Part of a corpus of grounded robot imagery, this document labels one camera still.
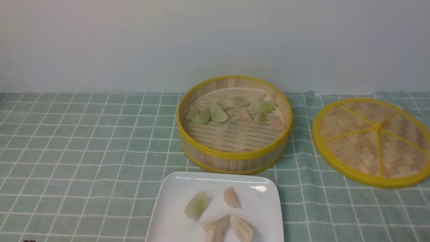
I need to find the green checkered tablecloth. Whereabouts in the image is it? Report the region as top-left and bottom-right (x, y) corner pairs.
(0, 92), (430, 242)

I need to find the pink dumpling steamer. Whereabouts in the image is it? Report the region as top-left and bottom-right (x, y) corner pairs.
(239, 107), (253, 123)
(270, 118), (286, 132)

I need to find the beige dumpling upper left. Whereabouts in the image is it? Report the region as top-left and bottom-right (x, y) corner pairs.
(201, 214), (230, 232)

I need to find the beige dumpling right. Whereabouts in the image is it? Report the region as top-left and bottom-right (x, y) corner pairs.
(230, 215), (254, 242)

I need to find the large green dumpling in steamer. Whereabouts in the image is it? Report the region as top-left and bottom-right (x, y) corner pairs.
(210, 103), (228, 123)

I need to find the woven bamboo steamer lid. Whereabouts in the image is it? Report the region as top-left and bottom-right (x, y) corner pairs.
(312, 98), (430, 189)

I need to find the yellow rimmed bamboo steamer basket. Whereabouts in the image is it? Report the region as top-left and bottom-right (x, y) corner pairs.
(175, 76), (292, 174)

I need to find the green dumpling steamer right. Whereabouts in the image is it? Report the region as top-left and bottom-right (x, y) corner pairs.
(252, 101), (275, 114)

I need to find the beige dumpling lower left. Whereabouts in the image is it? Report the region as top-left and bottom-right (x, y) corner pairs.
(205, 227), (224, 242)

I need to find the pink dumpling steamer right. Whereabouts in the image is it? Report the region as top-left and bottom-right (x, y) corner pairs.
(270, 118), (286, 132)

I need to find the pink dumpling steamer centre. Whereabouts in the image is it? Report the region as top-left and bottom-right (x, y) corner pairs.
(239, 107), (253, 123)

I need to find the white square plate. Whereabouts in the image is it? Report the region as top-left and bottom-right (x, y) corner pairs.
(145, 171), (285, 242)

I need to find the small green dumpling steamer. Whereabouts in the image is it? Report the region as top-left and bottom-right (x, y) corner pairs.
(252, 112), (266, 127)

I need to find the pink dumpling on plate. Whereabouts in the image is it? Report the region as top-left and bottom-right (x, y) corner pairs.
(224, 187), (242, 209)

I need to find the green dumpling steamer top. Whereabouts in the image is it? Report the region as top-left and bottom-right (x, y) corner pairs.
(232, 96), (249, 107)

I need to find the beige dumpling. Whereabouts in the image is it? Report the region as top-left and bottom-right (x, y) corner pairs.
(230, 215), (254, 242)
(201, 214), (230, 232)
(205, 227), (224, 242)

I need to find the green dumpling on plate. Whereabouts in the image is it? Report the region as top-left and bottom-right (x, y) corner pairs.
(184, 191), (210, 221)

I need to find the pale green dumpling far left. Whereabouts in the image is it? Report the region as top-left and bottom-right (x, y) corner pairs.
(184, 106), (199, 121)

